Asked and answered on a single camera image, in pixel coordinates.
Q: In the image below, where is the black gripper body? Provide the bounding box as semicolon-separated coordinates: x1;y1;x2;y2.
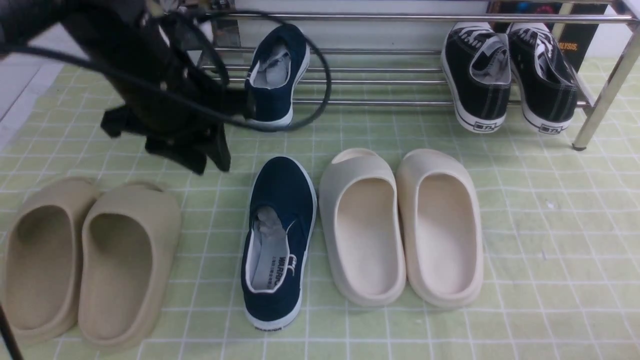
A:
62;10;250;151

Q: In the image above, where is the green checkered floor cloth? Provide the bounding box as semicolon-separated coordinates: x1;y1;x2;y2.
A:
1;66;639;360

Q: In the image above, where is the tan foam slide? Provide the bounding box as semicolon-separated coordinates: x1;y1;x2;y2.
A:
2;177;99;344
78;180;182;352

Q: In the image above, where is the right cream foam slide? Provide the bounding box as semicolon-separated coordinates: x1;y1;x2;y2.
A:
395;148;484;309

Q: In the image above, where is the left tan foam slide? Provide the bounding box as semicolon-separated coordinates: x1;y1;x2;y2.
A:
2;177;99;344

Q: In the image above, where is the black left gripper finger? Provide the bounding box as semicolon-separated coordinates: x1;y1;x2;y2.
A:
204;125;231;173

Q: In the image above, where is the navy slip-on shoe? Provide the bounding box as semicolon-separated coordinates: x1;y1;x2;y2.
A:
244;23;311;129
240;156;318;332

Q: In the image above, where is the right black canvas sneaker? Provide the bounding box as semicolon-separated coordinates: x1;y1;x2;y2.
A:
506;22;579;135

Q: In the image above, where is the chrome metal shoe rack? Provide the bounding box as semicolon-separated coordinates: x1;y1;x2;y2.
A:
197;0;640;152

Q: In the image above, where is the black box with orange text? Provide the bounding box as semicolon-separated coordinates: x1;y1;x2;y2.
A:
487;1;607;72

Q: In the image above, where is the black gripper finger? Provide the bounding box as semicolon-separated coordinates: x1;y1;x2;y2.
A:
145;137;207;176

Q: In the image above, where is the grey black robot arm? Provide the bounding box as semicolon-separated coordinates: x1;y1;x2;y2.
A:
1;0;250;175

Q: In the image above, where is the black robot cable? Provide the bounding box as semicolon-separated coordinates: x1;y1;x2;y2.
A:
0;10;332;133

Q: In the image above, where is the cream foam slide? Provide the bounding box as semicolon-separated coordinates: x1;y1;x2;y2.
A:
318;148;407;307
395;148;484;309

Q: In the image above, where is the left cream foam slide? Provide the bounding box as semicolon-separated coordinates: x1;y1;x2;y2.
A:
318;148;407;307

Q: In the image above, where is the left black canvas sneaker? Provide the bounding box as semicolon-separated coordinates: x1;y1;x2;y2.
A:
440;22;512;133

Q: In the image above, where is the right tan foam slide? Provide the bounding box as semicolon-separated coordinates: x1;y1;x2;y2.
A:
78;180;182;352

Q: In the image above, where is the black canvas sneaker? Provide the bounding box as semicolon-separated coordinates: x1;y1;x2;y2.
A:
506;22;579;135
440;22;512;133

